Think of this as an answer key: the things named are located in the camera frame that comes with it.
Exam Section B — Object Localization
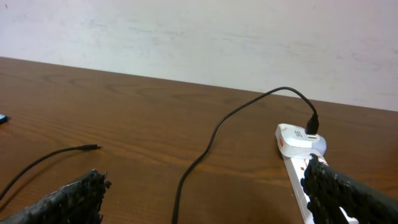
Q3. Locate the white power strip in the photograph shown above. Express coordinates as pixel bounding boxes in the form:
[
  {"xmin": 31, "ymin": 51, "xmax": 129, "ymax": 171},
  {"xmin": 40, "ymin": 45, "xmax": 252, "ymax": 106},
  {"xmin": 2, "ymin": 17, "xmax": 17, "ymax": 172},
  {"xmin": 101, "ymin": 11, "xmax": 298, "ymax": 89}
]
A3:
[{"xmin": 282, "ymin": 154, "xmax": 360, "ymax": 224}]

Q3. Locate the blue Galaxy smartphone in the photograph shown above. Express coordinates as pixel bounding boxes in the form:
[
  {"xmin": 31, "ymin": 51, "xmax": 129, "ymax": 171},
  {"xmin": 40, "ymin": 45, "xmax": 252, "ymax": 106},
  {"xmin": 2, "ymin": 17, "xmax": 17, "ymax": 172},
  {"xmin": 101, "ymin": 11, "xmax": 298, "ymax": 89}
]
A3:
[{"xmin": 0, "ymin": 114, "xmax": 9, "ymax": 124}]

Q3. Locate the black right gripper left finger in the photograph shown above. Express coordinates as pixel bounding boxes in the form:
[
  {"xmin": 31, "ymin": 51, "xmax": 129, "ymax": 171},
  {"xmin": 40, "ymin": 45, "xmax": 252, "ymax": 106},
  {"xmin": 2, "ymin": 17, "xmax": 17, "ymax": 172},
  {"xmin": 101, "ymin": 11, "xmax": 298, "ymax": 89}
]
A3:
[{"xmin": 1, "ymin": 169, "xmax": 111, "ymax": 224}]

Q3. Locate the white usb charger adapter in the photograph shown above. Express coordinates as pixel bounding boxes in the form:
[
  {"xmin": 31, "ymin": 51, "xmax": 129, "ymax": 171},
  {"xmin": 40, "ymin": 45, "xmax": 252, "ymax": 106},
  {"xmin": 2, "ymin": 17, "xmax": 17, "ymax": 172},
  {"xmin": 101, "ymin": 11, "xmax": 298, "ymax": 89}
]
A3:
[{"xmin": 275, "ymin": 123, "xmax": 326, "ymax": 159}]

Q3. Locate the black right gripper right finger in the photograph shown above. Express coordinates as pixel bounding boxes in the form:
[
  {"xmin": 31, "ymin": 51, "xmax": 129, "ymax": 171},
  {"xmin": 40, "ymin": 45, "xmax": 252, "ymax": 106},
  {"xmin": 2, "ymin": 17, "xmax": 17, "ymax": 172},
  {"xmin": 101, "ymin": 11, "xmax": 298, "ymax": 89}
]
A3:
[{"xmin": 300, "ymin": 154, "xmax": 397, "ymax": 224}]

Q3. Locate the black usb charging cable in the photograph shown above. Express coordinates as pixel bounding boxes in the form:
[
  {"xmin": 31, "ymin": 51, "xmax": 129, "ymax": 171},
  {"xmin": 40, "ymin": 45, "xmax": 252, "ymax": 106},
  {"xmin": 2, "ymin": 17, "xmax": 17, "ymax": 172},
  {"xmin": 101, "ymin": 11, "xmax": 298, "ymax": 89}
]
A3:
[{"xmin": 0, "ymin": 86, "xmax": 320, "ymax": 224}]

